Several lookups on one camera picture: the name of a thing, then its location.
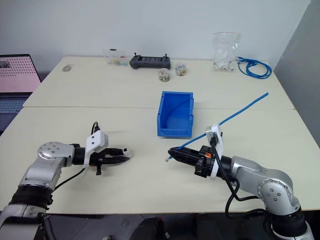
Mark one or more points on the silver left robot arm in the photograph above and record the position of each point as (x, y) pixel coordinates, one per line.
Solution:
(47, 165)

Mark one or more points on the clear box with small parts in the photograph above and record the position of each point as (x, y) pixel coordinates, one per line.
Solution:
(115, 58)

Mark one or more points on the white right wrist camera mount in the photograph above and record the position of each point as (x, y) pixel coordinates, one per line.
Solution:
(217, 132)

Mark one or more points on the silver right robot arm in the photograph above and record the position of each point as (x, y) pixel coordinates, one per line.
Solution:
(270, 185)

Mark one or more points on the clear bag of white couplers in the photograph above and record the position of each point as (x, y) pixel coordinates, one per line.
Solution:
(225, 53)

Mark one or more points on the black remote controller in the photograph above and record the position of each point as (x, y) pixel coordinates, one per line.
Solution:
(150, 62)

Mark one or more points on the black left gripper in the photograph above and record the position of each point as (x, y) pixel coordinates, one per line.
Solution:
(105, 160)

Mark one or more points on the dark rounded shape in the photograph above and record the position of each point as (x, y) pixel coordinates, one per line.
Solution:
(151, 228)

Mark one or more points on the small round grey disc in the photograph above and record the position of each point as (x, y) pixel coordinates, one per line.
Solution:
(67, 68)

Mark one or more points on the blue plastic bin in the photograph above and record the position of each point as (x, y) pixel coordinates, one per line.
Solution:
(175, 125)

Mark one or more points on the open laptop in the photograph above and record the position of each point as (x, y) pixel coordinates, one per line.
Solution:
(17, 80)

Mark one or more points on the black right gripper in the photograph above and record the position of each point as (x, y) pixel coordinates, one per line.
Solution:
(203, 167)

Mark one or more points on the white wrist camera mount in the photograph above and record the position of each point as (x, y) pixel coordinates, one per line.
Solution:
(217, 132)
(96, 141)

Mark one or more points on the small clear jar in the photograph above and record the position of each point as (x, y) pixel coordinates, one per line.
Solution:
(164, 75)
(181, 69)

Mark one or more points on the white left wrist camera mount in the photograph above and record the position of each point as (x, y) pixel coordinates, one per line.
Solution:
(96, 141)

